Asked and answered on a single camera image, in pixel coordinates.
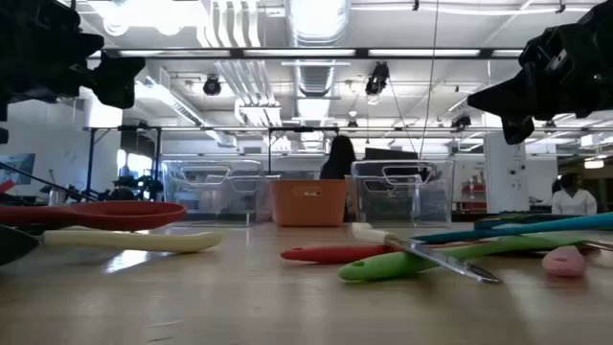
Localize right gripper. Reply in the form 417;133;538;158
466;0;613;146

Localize clear plastic bin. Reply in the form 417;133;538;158
350;158;456;227
161;158;274;227

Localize wall picture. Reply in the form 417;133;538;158
0;152;37;186

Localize white pillar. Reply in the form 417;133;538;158
483;131;531;215

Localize dark monitor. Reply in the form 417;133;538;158
363;147;421;162

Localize red spatula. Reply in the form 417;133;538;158
280;241;480;265

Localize thin hanging cable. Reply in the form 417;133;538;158
418;0;440;160

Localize pink spatula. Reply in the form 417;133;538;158
541;244;588;279

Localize black spoon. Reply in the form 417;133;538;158
0;223;43;267

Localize person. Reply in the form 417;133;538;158
319;134;358;181
550;172;599;216

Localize black background robot arms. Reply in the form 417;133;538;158
66;174;164;202

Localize white handled knife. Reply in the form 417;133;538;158
351;221;503;286

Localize silver ceiling duct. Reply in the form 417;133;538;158
285;0;352;100

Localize red shelf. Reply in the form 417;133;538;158
461;180;488;212

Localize orange plastic bin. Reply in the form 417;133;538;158
269;178;350;228

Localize teal spatula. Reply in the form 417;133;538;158
412;212;613;245

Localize black ceiling spotlight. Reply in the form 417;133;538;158
364;61;391;97
449;113;473;131
202;74;223;97

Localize black overhead light bar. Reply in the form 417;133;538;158
102;46;524;60

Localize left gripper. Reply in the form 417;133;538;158
0;0;147;110

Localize red slotted spoon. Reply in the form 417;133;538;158
0;200;188;232

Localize green spatula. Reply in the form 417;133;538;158
337;234;589;283

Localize cream handled knife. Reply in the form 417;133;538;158
41;228;224;254

